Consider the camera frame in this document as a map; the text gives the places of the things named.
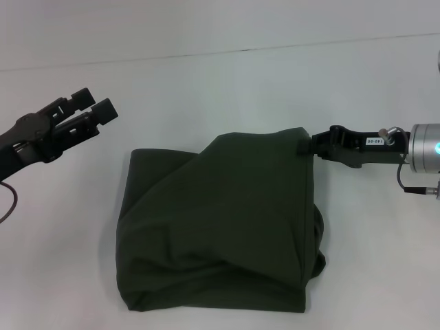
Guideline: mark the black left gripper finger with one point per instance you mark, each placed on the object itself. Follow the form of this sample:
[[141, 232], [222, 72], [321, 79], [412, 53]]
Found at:
[[89, 118], [74, 99]]

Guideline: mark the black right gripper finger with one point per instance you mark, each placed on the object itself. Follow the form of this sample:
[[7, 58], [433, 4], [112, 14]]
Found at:
[[314, 142], [323, 156]]

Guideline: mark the dark green FREE! T-shirt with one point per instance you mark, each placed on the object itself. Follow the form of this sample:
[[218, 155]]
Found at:
[[213, 223]]

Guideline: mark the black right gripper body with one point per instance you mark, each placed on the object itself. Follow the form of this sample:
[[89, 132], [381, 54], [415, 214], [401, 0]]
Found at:
[[364, 148]]

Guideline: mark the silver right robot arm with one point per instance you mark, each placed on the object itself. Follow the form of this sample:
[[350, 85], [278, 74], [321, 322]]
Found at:
[[426, 148]]

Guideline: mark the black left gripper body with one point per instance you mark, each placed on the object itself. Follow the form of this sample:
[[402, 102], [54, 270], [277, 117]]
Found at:
[[24, 141]]

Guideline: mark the silver round connector plug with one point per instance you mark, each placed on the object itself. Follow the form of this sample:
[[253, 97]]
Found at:
[[386, 135]]

